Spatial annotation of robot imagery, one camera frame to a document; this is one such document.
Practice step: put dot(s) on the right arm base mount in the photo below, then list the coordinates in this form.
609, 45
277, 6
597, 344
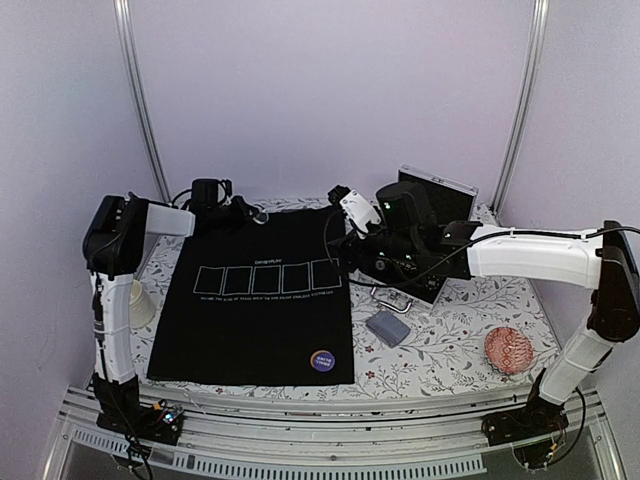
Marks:
536, 418

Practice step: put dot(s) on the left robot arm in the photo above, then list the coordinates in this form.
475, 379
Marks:
113, 249

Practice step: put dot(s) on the clear acrylic dealer button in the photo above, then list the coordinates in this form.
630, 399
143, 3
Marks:
260, 218

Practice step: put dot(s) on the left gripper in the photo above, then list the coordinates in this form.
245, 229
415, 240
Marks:
244, 210

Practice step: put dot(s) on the aluminium poker chip case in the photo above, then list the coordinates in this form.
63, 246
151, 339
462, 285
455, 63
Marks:
440, 210

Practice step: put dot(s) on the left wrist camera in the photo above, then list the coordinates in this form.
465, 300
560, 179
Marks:
206, 191

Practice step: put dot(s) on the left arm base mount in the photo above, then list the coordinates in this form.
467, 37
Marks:
160, 423

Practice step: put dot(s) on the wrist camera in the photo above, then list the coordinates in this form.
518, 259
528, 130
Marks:
361, 214
206, 191

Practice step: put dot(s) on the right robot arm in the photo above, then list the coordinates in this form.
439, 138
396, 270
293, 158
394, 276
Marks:
600, 260

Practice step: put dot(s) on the right aluminium frame post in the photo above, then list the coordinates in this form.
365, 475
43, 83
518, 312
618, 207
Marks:
531, 67

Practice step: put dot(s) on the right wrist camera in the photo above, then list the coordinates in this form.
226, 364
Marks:
361, 214

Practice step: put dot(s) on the purple small blind button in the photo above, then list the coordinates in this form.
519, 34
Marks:
322, 361

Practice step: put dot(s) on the left aluminium frame post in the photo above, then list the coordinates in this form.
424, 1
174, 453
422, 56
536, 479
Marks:
125, 30

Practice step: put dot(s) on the cream ceramic mug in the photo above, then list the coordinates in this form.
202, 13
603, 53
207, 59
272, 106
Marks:
141, 306

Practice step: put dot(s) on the black poker playing mat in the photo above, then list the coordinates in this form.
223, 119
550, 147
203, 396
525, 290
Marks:
248, 307

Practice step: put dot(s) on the aluminium frame post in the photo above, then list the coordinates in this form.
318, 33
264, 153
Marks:
125, 30
531, 67

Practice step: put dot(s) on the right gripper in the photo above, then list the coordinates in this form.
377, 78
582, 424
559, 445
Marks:
349, 249

